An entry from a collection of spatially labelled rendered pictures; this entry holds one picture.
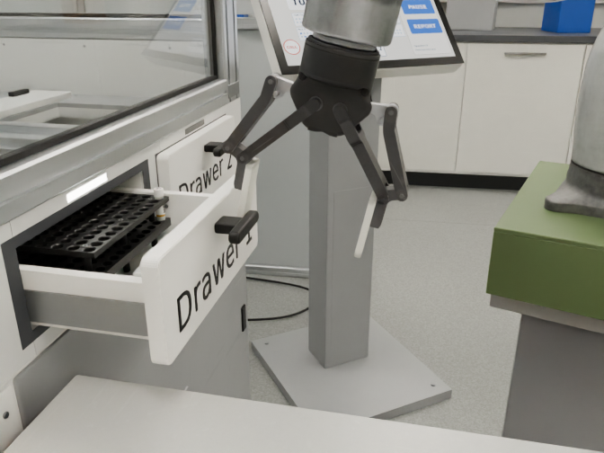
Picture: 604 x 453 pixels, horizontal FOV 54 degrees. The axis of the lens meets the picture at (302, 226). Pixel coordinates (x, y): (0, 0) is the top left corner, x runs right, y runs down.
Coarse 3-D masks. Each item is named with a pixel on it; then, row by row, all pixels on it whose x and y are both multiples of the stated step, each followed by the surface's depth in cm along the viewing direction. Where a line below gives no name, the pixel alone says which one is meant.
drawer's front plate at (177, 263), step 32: (224, 192) 67; (192, 224) 58; (256, 224) 79; (160, 256) 51; (192, 256) 58; (224, 256) 67; (160, 288) 51; (192, 288) 59; (224, 288) 68; (160, 320) 53; (192, 320) 59; (160, 352) 54
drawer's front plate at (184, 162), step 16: (208, 128) 98; (224, 128) 103; (176, 144) 88; (192, 144) 90; (160, 160) 82; (176, 160) 85; (192, 160) 90; (208, 160) 97; (224, 160) 104; (160, 176) 83; (176, 176) 85; (192, 176) 91; (224, 176) 105; (208, 192) 98
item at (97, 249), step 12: (144, 204) 72; (156, 204) 72; (132, 216) 68; (144, 216) 68; (120, 228) 65; (132, 228) 66; (96, 240) 62; (108, 240) 62; (84, 252) 59; (96, 252) 59
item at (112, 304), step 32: (128, 192) 79; (192, 192) 78; (32, 288) 57; (64, 288) 56; (96, 288) 55; (128, 288) 55; (32, 320) 58; (64, 320) 57; (96, 320) 56; (128, 320) 56
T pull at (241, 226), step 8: (224, 216) 65; (248, 216) 65; (256, 216) 66; (216, 224) 63; (224, 224) 63; (232, 224) 63; (240, 224) 62; (248, 224) 63; (216, 232) 63; (224, 232) 63; (232, 232) 61; (240, 232) 61; (248, 232) 63; (232, 240) 60; (240, 240) 61
